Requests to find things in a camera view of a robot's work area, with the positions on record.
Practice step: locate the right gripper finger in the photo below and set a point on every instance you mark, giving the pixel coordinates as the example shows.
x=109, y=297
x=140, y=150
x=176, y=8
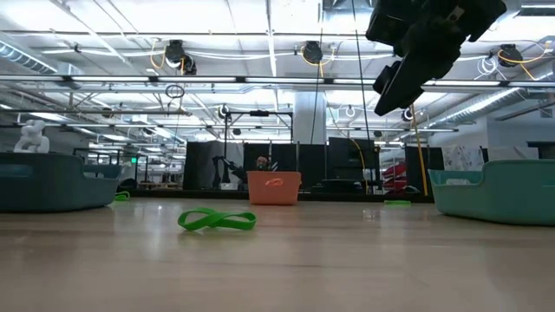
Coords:
x=399, y=99

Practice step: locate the teal plastic basket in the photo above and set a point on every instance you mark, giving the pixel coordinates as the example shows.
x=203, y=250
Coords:
x=507, y=199

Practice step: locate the black background robot arm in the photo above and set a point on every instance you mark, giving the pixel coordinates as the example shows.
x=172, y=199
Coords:
x=225, y=167

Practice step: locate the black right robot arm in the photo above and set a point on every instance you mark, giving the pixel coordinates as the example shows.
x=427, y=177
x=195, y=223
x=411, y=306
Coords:
x=477, y=15

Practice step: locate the black partition panel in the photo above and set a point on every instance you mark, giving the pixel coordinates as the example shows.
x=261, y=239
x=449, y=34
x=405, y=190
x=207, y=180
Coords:
x=416, y=171
x=312, y=162
x=193, y=164
x=284, y=157
x=251, y=151

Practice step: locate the red rack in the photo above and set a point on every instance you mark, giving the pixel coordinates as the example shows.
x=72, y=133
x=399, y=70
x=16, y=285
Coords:
x=392, y=173

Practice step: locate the white patterned fabric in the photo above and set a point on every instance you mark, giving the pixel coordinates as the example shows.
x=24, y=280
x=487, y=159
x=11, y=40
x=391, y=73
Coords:
x=461, y=158

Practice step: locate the person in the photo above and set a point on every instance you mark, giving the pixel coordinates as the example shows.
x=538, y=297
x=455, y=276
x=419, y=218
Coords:
x=261, y=164

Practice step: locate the orange plastic basket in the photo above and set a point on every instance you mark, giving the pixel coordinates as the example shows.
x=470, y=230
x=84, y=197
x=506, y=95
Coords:
x=273, y=195

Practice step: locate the blue plastic basket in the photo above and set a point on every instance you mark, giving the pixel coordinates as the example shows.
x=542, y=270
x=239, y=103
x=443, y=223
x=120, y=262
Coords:
x=52, y=186

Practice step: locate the white humanoid figure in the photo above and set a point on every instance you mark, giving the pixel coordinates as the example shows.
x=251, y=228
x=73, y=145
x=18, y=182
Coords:
x=32, y=136

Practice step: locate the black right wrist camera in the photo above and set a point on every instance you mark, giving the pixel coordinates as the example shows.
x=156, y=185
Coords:
x=388, y=24

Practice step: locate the silver air duct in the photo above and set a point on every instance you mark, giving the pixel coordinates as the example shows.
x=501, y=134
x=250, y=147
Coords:
x=477, y=106
x=26, y=58

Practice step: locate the black aluminium table frame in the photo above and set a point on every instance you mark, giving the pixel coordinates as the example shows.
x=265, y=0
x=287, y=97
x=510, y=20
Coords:
x=338, y=196

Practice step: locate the black camera rig frame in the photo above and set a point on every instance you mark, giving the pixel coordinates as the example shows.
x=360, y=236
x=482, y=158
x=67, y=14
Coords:
x=226, y=130

